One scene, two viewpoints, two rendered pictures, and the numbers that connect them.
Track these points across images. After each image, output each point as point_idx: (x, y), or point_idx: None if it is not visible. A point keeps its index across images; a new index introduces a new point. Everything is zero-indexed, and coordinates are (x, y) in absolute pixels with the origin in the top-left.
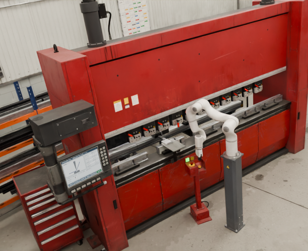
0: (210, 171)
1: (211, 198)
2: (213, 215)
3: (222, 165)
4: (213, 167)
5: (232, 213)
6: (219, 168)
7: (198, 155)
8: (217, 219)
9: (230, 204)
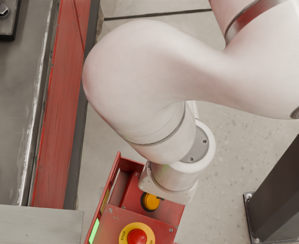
0: (74, 101)
1: (104, 164)
2: (180, 232)
3: (83, 35)
4: (75, 76)
5: None
6: (81, 55)
7: (176, 200)
8: (205, 235)
9: None
